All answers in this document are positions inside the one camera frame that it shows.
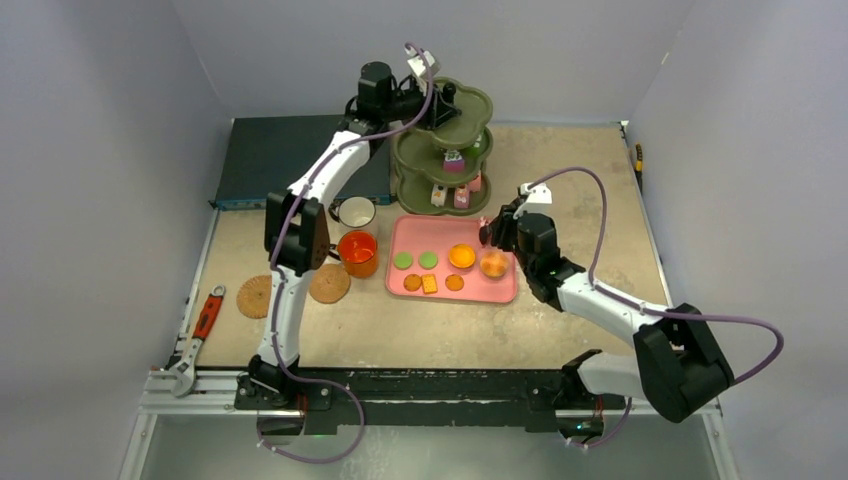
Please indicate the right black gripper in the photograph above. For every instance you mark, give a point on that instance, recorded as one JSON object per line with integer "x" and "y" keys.
{"x": 500, "y": 229}

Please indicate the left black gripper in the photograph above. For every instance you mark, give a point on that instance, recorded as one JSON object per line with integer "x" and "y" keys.
{"x": 440, "y": 110}

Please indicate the orange bun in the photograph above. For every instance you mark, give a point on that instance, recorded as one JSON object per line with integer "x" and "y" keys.
{"x": 494, "y": 264}

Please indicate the green cake slice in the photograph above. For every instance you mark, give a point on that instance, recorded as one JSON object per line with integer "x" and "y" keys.
{"x": 474, "y": 150}

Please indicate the purple cake slice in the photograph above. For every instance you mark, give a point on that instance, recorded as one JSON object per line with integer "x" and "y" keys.
{"x": 453, "y": 161}

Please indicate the green three-tier stand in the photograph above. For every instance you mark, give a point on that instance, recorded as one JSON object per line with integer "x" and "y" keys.
{"x": 443, "y": 171}

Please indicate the orange egg tart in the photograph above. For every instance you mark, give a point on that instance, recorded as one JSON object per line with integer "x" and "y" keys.
{"x": 462, "y": 256}

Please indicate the pink strawberry roll cake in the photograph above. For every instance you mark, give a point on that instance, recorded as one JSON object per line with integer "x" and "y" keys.
{"x": 461, "y": 198}

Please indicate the orange cookie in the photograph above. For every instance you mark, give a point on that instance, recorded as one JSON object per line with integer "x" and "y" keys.
{"x": 454, "y": 282}
{"x": 412, "y": 282}

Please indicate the white roll cake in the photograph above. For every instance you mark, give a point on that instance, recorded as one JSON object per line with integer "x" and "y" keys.
{"x": 438, "y": 195}

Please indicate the pink serving tray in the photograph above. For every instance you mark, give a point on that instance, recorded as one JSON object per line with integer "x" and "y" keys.
{"x": 417, "y": 234}

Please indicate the green macaron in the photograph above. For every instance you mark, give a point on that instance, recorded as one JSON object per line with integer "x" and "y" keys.
{"x": 402, "y": 260}
{"x": 428, "y": 260}

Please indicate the square yellow cracker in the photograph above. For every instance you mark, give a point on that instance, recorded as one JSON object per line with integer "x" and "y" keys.
{"x": 429, "y": 284}

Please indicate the orange translucent cup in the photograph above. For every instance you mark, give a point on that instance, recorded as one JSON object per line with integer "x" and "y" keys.
{"x": 358, "y": 253}

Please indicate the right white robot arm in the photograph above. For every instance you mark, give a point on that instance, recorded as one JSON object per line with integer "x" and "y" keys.
{"x": 677, "y": 365}

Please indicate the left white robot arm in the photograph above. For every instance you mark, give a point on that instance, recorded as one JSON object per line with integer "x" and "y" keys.
{"x": 296, "y": 228}

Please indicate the white ribbed cup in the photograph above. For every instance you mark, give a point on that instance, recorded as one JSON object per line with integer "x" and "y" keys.
{"x": 355, "y": 214}

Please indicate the yellow black tool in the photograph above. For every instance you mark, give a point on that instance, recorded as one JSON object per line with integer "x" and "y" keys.
{"x": 639, "y": 165}

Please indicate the woven coaster right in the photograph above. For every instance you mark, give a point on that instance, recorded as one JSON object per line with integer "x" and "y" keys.
{"x": 330, "y": 283}

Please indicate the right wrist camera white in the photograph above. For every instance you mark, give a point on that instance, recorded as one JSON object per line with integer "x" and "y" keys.
{"x": 535, "y": 195}

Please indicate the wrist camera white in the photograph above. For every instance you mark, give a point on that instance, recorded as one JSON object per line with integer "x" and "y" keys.
{"x": 422, "y": 64}
{"x": 535, "y": 195}

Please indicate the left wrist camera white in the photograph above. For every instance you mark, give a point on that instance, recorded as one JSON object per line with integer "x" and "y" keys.
{"x": 422, "y": 64}

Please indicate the dark network switch box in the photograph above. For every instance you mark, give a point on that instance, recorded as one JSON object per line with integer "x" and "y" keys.
{"x": 268, "y": 154}

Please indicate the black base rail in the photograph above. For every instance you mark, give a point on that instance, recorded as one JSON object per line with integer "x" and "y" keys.
{"x": 323, "y": 399}

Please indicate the red handled tool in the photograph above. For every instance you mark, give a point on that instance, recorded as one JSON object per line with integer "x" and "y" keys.
{"x": 184, "y": 370}

